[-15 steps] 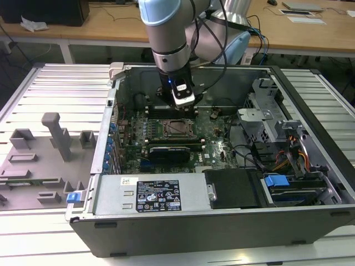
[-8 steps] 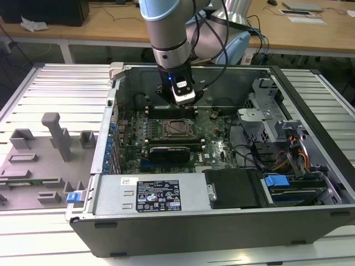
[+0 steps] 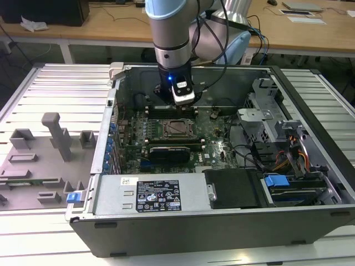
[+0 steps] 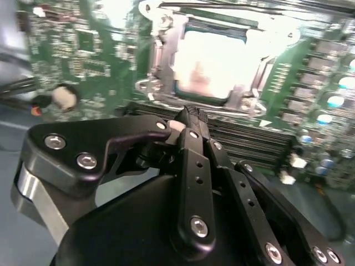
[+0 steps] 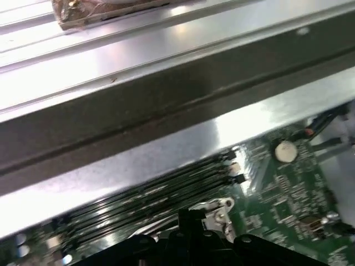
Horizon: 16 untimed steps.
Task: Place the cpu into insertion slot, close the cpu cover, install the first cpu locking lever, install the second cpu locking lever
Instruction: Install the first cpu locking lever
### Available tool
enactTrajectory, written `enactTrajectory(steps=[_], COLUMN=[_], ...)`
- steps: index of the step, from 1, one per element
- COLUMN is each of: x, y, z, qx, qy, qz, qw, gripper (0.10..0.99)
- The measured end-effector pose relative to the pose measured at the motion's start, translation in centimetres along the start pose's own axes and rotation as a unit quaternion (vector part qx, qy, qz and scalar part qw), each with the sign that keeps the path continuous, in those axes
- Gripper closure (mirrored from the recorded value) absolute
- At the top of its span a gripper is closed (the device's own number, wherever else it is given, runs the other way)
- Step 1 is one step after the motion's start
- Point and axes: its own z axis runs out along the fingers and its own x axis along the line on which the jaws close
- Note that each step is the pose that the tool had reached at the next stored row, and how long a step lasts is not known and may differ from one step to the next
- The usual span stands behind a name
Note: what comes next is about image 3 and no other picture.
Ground black plastic shroud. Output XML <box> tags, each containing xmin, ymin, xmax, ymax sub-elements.
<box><xmin>203</xmin><ymin>168</ymin><xmax>262</xmax><ymax>209</ymax></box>

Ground metal drive cage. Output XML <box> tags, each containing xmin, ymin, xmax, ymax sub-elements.
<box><xmin>237</xmin><ymin>77</ymin><xmax>281</xmax><ymax>141</ymax></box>

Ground long wooden desk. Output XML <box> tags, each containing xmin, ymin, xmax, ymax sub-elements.
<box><xmin>0</xmin><ymin>0</ymin><xmax>355</xmax><ymax>55</ymax></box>

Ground green RAM stick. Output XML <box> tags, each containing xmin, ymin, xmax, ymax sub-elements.
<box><xmin>0</xmin><ymin>180</ymin><xmax>45</xmax><ymax>187</ymax></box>

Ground black box on desk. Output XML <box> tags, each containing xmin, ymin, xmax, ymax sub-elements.
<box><xmin>0</xmin><ymin>0</ymin><xmax>91</xmax><ymax>27</ymax></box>

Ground white paper sheet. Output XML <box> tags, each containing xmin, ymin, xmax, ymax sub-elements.
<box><xmin>287</xmin><ymin>16</ymin><xmax>327</xmax><ymax>25</ymax></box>

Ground orange and yellow wires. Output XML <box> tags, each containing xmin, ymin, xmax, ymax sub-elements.
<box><xmin>273</xmin><ymin>135</ymin><xmax>310</xmax><ymax>171</ymax></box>

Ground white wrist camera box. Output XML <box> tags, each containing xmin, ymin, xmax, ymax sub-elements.
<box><xmin>170</xmin><ymin>80</ymin><xmax>196</xmax><ymax>106</ymax></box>

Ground black installed RAM sticks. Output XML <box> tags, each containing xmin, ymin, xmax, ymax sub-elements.
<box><xmin>144</xmin><ymin>138</ymin><xmax>206</xmax><ymax>152</ymax></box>

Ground black graphics card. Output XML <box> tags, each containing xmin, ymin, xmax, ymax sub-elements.
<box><xmin>149</xmin><ymin>146</ymin><xmax>192</xmax><ymax>164</ymax></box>

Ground metal socket cover frame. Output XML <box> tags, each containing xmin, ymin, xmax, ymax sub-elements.
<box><xmin>163</xmin><ymin>119</ymin><xmax>195</xmax><ymax>138</ymax></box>

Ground CPU socket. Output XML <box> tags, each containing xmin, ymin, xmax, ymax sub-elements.
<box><xmin>161</xmin><ymin>117</ymin><xmax>199</xmax><ymax>140</ymax></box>

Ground green motherboard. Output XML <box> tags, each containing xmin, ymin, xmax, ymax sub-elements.
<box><xmin>118</xmin><ymin>107</ymin><xmax>240</xmax><ymax>175</ymax></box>

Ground blue case latch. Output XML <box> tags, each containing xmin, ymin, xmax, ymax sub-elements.
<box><xmin>67</xmin><ymin>192</ymin><xmax>84</xmax><ymax>205</ymax></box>

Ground grey plastic parts rack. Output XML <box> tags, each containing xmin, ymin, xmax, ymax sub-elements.
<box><xmin>0</xmin><ymin>112</ymin><xmax>98</xmax><ymax>212</ymax></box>

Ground blue disk carrier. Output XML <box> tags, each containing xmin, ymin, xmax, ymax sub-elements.
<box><xmin>264</xmin><ymin>173</ymin><xmax>290</xmax><ymax>192</ymax></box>

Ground grey power supply unit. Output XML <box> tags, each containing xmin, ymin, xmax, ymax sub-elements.
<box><xmin>93</xmin><ymin>174</ymin><xmax>217</xmax><ymax>216</ymax></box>

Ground crumpled white paper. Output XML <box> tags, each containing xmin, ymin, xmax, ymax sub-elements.
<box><xmin>20</xmin><ymin>15</ymin><xmax>49</xmax><ymax>33</ymax></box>

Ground black open PC case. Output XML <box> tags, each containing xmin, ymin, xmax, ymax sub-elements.
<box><xmin>65</xmin><ymin>62</ymin><xmax>355</xmax><ymax>258</ymax></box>

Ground grey case handle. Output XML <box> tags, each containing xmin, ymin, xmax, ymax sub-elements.
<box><xmin>108</xmin><ymin>62</ymin><xmax>131</xmax><ymax>84</ymax></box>

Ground grey flat laptop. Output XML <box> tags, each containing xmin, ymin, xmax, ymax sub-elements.
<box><xmin>282</xmin><ymin>1</ymin><xmax>324</xmax><ymax>12</ymax></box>

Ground blue cable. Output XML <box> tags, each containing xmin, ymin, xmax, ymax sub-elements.
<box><xmin>249</xmin><ymin>27</ymin><xmax>270</xmax><ymax>59</ymax></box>

